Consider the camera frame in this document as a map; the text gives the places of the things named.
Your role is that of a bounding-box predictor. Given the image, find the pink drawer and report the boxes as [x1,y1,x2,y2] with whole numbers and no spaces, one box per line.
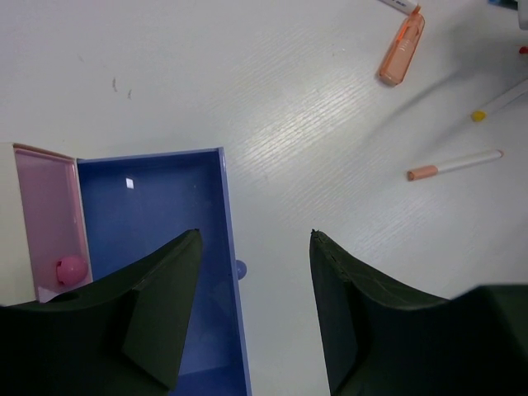
[14,145,92,303]

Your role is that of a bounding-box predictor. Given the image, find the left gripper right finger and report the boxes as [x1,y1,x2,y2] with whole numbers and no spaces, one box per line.
[309,231,527,395]

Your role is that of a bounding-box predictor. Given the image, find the orange capped marker pen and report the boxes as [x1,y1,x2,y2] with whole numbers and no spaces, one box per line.
[380,0,421,16]

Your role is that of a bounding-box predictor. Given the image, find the cream drawer organizer box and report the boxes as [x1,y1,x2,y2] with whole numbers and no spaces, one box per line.
[0,143,35,305]

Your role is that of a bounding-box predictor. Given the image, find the yellow capped pen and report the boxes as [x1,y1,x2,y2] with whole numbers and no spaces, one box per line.
[470,79,527,123]

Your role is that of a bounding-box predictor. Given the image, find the white pen orange cap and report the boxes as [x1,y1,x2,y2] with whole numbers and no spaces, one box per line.
[406,149,504,182]

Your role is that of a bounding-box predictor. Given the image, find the purple-blue drawer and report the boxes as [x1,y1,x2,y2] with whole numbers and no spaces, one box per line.
[78,148,252,395]

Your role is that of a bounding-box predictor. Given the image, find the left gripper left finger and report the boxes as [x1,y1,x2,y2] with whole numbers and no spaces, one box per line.
[1,229,202,395]

